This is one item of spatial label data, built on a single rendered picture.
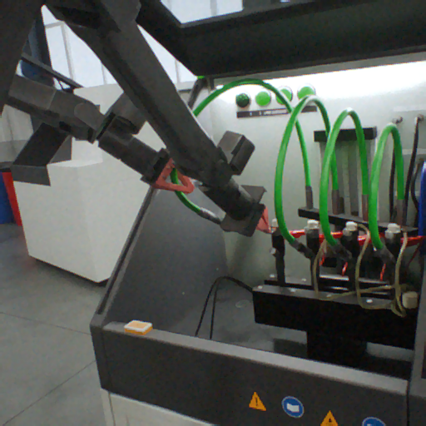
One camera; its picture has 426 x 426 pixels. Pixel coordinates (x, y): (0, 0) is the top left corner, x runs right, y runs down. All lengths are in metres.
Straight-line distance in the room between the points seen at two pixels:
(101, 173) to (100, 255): 0.64
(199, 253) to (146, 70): 0.81
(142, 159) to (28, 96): 0.23
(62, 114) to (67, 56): 6.24
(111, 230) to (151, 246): 2.76
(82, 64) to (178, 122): 6.38
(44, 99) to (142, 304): 0.52
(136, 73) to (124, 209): 3.38
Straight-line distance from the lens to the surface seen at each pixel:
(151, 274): 1.20
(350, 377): 0.84
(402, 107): 1.22
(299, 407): 0.90
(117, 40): 0.60
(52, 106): 0.96
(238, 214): 0.92
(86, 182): 3.80
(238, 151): 0.89
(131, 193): 4.01
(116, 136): 0.96
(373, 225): 0.83
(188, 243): 1.32
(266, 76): 1.29
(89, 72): 7.00
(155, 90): 0.66
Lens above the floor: 1.41
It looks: 14 degrees down
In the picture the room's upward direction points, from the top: 7 degrees counter-clockwise
